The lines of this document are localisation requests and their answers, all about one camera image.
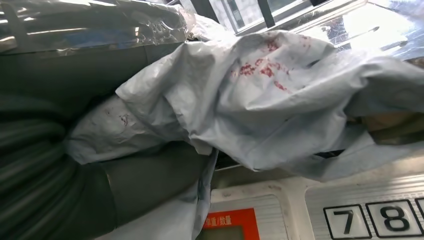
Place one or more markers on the dark framed window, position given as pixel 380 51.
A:
pixel 258 13

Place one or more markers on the white electronic scale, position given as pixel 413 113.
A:
pixel 314 212

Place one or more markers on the grey parcel with red print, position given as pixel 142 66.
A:
pixel 265 109

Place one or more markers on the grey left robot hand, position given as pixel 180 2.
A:
pixel 66 69

